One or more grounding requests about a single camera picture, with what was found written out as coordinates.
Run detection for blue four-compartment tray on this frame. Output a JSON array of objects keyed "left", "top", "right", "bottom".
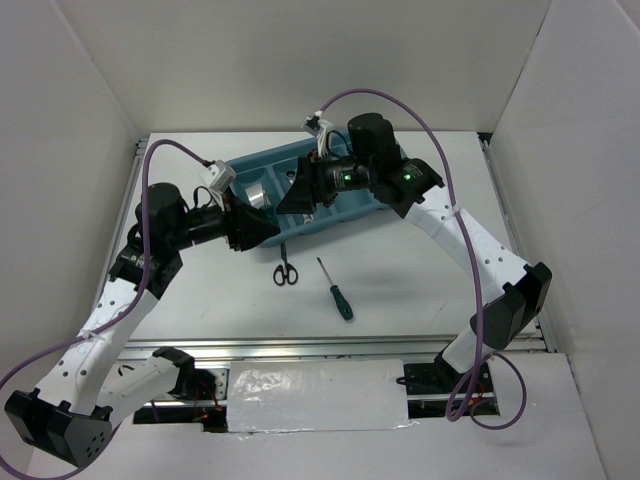
[{"left": 229, "top": 113, "right": 427, "bottom": 248}]

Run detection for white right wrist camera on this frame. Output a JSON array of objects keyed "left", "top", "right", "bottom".
[{"left": 302, "top": 110, "right": 335, "bottom": 158}]

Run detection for aluminium left side rail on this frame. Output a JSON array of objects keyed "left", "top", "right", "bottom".
[{"left": 118, "top": 137, "right": 149, "bottom": 235}]

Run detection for long green handled screwdriver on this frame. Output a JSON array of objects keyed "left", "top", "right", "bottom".
[{"left": 316, "top": 257, "right": 354, "bottom": 321}]

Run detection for large silver ratchet wrench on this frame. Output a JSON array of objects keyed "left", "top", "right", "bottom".
[{"left": 285, "top": 170, "right": 296, "bottom": 184}]

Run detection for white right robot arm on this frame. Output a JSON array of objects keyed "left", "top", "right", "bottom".
[{"left": 276, "top": 113, "right": 552, "bottom": 392}]

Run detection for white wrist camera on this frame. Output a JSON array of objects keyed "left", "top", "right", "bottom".
[
  {"left": 302, "top": 110, "right": 335, "bottom": 158},
  {"left": 199, "top": 160, "right": 237, "bottom": 193}
]

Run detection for black handled scissors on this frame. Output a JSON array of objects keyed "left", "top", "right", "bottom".
[{"left": 272, "top": 243, "right": 299, "bottom": 287}]

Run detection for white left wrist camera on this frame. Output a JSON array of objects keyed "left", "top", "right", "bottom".
[{"left": 199, "top": 160, "right": 237, "bottom": 193}]

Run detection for aluminium right side rail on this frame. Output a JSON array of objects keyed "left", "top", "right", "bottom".
[{"left": 477, "top": 132, "right": 559, "bottom": 353}]

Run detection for aluminium front rail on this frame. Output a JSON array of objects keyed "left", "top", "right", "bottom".
[{"left": 119, "top": 337, "right": 549, "bottom": 362}]

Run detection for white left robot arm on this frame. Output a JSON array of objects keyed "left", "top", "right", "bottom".
[{"left": 5, "top": 183, "right": 280, "bottom": 469}]

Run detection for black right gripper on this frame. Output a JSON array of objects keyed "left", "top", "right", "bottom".
[{"left": 275, "top": 148, "right": 375, "bottom": 215}]

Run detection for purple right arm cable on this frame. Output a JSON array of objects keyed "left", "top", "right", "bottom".
[{"left": 319, "top": 89, "right": 526, "bottom": 430}]

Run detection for white foil-edged cover sheet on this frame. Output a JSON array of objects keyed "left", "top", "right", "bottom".
[{"left": 226, "top": 359, "right": 409, "bottom": 433}]

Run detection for aluminium rail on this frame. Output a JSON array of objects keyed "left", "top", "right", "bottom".
[
  {"left": 118, "top": 137, "right": 149, "bottom": 235},
  {"left": 477, "top": 132, "right": 559, "bottom": 353},
  {"left": 119, "top": 337, "right": 549, "bottom": 362}
]

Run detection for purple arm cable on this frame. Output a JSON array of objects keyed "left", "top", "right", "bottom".
[
  {"left": 0, "top": 140, "right": 216, "bottom": 480},
  {"left": 319, "top": 89, "right": 526, "bottom": 430}
]

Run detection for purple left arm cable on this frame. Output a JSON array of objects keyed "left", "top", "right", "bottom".
[{"left": 0, "top": 140, "right": 216, "bottom": 480}]

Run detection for white tape roll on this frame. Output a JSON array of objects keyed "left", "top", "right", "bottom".
[{"left": 245, "top": 182, "right": 272, "bottom": 210}]

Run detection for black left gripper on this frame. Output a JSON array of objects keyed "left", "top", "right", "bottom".
[{"left": 168, "top": 186, "right": 281, "bottom": 252}]

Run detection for stubby green handled screwdriver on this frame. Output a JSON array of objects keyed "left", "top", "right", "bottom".
[{"left": 260, "top": 204, "right": 279, "bottom": 225}]

